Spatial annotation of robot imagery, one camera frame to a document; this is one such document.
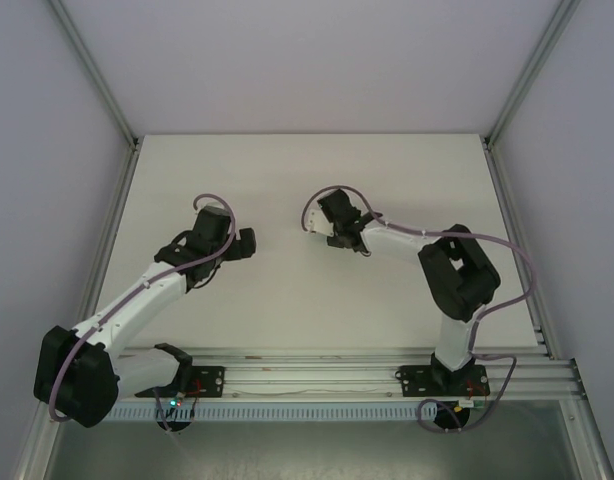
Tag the small circuit board green light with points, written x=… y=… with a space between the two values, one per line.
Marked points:
x=176 y=400

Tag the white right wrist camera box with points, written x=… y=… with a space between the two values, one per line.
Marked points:
x=318 y=221

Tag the aluminium frame post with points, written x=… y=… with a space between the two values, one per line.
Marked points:
x=94 y=75
x=532 y=70

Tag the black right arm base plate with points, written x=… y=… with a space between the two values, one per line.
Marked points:
x=412 y=382

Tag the aluminium mounting rail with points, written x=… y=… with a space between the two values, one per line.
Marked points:
x=312 y=372

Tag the aluminium table side rail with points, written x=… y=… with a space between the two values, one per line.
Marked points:
x=109 y=240
x=517 y=235

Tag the shiny metal sheet panel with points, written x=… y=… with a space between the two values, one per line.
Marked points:
x=312 y=450

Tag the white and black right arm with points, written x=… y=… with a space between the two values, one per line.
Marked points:
x=392 y=240

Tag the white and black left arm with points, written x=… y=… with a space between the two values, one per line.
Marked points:
x=137 y=305

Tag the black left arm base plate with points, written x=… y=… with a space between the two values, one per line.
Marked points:
x=212 y=380

